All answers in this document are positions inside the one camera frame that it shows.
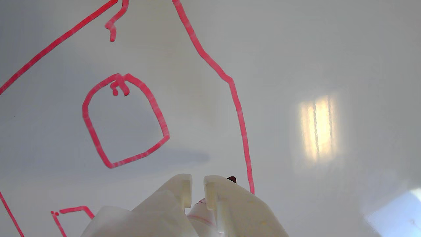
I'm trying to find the red whiteboard marker pen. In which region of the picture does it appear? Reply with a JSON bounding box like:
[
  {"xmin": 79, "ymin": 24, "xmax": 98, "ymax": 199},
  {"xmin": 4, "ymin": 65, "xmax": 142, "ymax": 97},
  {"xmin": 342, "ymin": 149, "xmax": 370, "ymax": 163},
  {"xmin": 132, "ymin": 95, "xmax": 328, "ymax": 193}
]
[{"xmin": 186, "ymin": 176, "xmax": 237, "ymax": 237}]

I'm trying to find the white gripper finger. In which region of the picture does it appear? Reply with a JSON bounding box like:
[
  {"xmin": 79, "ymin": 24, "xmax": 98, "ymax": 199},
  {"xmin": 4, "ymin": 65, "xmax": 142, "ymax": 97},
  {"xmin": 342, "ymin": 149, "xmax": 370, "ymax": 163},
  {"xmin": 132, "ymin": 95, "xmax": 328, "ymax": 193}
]
[
  {"xmin": 203, "ymin": 175, "xmax": 290, "ymax": 237},
  {"xmin": 81, "ymin": 174, "xmax": 200, "ymax": 237}
]

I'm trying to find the white whiteboard with metal frame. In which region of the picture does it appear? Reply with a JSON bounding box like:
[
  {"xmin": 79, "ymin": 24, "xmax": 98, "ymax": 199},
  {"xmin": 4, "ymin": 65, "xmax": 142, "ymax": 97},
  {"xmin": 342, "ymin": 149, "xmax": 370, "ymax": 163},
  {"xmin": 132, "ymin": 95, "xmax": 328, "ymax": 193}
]
[{"xmin": 0, "ymin": 0, "xmax": 421, "ymax": 237}]

